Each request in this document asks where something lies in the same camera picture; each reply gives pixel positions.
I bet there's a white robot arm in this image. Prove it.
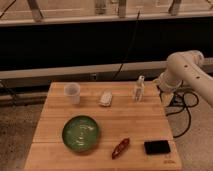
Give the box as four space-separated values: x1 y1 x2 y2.
155 50 213 107

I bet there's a black power cable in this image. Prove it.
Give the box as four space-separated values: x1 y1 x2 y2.
156 80 200 139

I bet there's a black hanging cable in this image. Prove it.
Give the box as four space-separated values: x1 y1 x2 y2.
111 10 141 81

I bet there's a black rectangular sponge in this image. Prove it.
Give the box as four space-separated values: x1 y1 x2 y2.
144 140 171 155

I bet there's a translucent plastic cup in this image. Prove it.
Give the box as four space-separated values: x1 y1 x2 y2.
64 83 80 104

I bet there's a red chili pepper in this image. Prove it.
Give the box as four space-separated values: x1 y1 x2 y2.
111 138 130 159

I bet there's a green ceramic bowl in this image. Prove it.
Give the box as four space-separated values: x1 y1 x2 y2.
62 115 100 153

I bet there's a wooden butcher block table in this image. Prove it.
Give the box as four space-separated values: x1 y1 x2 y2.
24 82 182 171

